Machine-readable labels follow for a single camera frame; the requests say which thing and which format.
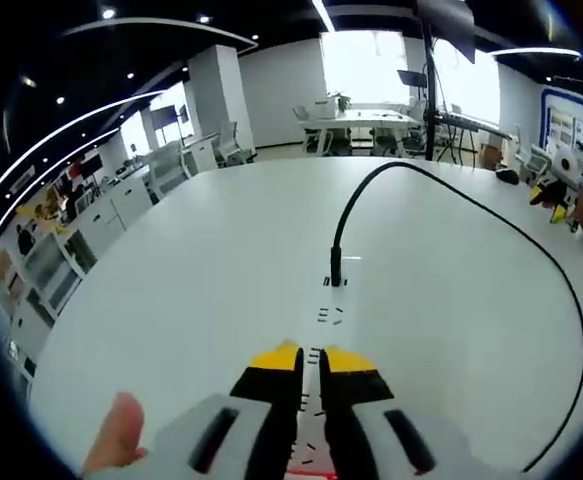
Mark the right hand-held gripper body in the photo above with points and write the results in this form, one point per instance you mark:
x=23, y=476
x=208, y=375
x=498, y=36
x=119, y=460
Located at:
x=565, y=165

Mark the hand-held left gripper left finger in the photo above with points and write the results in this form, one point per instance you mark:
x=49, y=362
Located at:
x=251, y=385

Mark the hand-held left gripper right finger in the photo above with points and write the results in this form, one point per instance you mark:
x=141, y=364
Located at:
x=358, y=385

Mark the white desk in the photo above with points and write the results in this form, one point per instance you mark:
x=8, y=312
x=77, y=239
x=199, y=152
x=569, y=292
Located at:
x=196, y=280

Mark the person's left hand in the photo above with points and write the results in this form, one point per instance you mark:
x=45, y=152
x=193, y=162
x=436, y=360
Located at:
x=116, y=435

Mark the white office chair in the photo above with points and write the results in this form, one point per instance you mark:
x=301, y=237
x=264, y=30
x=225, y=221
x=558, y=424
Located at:
x=229, y=142
x=166, y=167
x=533, y=161

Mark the small black object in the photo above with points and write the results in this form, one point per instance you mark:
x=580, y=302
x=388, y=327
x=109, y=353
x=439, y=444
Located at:
x=506, y=175

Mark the cardboard box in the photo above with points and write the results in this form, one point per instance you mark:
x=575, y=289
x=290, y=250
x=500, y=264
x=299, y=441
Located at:
x=491, y=152

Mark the black keyboard stand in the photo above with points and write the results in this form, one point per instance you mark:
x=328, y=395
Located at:
x=463, y=125

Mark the straight ceiling light strip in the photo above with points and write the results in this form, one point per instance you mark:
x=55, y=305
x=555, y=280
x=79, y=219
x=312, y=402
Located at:
x=536, y=51

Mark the black light stand pole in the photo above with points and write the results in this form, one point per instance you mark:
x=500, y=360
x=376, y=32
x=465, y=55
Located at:
x=428, y=85

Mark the black monitor on stand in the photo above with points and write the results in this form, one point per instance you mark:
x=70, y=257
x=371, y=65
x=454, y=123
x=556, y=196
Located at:
x=412, y=78

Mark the black flag panel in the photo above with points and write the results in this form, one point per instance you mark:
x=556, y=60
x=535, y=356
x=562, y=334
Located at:
x=448, y=25

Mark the white meeting table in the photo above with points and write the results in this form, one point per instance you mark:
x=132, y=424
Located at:
x=356, y=119

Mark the green potted plant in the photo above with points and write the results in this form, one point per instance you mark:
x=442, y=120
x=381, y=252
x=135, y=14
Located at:
x=342, y=102

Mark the row of white cabinets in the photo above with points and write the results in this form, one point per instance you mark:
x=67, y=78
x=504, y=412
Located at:
x=71, y=255

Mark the curved ceiling light strip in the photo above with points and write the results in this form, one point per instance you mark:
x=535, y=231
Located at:
x=171, y=26
x=61, y=135

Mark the blue framed wall poster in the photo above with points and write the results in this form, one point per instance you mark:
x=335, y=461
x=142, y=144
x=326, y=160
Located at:
x=578, y=130

